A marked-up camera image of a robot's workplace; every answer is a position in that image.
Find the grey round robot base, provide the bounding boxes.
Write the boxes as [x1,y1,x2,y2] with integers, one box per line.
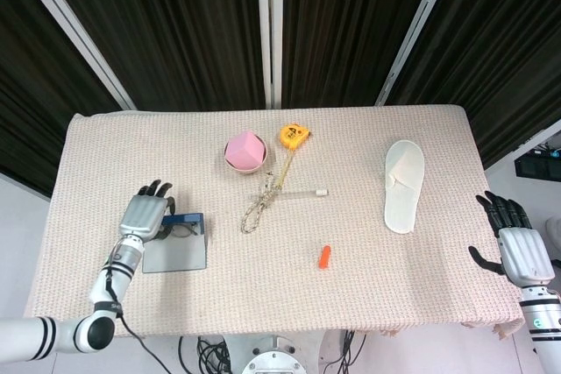
[221,332,328,374]

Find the blue glasses box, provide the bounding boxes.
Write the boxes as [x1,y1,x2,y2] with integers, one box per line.
[142,211,208,274]

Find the clear tube with white cap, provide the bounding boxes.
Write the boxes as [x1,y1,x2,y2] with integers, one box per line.
[252,188,330,200]

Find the yellow tape measure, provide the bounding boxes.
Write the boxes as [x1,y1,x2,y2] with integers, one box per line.
[278,123,314,150]

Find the white disposable slipper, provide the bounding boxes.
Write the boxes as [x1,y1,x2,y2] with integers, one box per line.
[383,139,426,235]

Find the black curtain panel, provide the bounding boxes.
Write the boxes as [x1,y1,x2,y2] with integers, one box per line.
[280,0,442,108]
[387,0,561,172]
[0,0,124,200]
[37,0,268,112]

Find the black-framed eyeglasses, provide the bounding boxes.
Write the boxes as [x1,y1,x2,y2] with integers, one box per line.
[160,223,198,242]

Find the beige bowl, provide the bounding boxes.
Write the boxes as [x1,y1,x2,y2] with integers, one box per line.
[224,135,271,175]

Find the black cable bundle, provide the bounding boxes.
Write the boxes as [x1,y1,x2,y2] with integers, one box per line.
[177,333,233,374]
[323,329,369,374]

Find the white metal frame post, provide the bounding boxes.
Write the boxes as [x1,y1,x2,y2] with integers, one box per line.
[374,0,461,107]
[7,0,138,111]
[256,0,285,109]

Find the pink foam block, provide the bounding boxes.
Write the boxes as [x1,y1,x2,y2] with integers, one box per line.
[224,130,266,170]

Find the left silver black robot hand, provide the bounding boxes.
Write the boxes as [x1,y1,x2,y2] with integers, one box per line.
[117,179,179,244]

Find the braided knotted rope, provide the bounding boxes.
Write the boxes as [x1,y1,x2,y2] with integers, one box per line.
[239,145,295,235]

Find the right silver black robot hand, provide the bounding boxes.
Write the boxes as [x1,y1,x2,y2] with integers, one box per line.
[467,189,557,288]

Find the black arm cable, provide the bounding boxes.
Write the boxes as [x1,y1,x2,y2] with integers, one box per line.
[103,259,157,374]

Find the beige woven tablecloth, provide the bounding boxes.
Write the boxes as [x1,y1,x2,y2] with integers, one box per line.
[24,104,529,340]

